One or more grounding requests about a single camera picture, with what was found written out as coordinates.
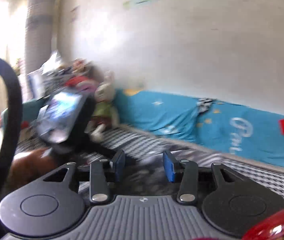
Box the operator hand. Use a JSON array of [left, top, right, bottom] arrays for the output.
[[6, 148, 58, 190]]

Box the rabbit plush green vest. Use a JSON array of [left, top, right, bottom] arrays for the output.
[[89, 71, 119, 142]]

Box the purple moon plush pillow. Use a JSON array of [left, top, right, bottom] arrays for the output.
[[65, 75, 99, 93]]

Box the houndstooth bed blanket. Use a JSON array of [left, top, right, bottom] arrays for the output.
[[14, 127, 284, 207]]

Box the clutter pile on shelf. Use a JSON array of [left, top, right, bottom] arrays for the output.
[[27, 50, 92, 99]]

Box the blue patterned bed bolster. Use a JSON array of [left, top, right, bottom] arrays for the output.
[[114, 89, 284, 167]]

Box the red glossy object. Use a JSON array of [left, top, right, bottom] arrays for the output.
[[242, 210, 284, 240]]

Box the grey ribbed duct pipe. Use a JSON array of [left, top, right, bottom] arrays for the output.
[[25, 0, 55, 74]]

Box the black cable loop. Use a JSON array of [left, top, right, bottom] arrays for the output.
[[0, 56, 24, 214]]

